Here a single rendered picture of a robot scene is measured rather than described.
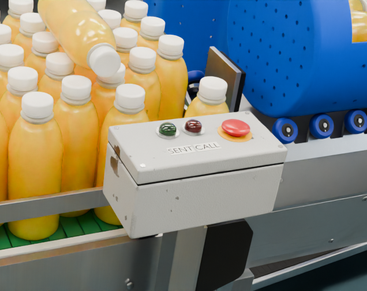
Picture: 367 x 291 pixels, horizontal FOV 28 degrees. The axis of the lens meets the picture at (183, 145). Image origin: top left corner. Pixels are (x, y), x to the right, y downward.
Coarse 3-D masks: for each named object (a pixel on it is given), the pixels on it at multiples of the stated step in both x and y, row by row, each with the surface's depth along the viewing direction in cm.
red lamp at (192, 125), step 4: (188, 120) 89; (192, 120) 89; (196, 120) 89; (188, 124) 89; (192, 124) 89; (196, 124) 89; (200, 124) 89; (188, 128) 89; (192, 128) 88; (196, 128) 88; (200, 128) 89; (196, 132) 89
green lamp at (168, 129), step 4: (160, 124) 88; (164, 124) 87; (168, 124) 88; (172, 124) 88; (160, 128) 87; (164, 128) 87; (168, 128) 87; (172, 128) 87; (176, 128) 88; (160, 132) 87; (164, 132) 87; (168, 132) 87; (172, 132) 87; (176, 132) 88
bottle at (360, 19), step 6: (354, 12) 120; (360, 12) 121; (366, 12) 122; (354, 18) 119; (360, 18) 120; (366, 18) 120; (354, 24) 119; (360, 24) 119; (366, 24) 120; (354, 30) 119; (360, 30) 119; (366, 30) 120; (354, 36) 119; (360, 36) 119; (366, 36) 120
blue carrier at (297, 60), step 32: (256, 0) 124; (288, 0) 115; (320, 0) 110; (256, 32) 125; (288, 32) 116; (320, 32) 109; (256, 64) 126; (288, 64) 117; (320, 64) 111; (352, 64) 114; (256, 96) 127; (288, 96) 118; (320, 96) 116; (352, 96) 120
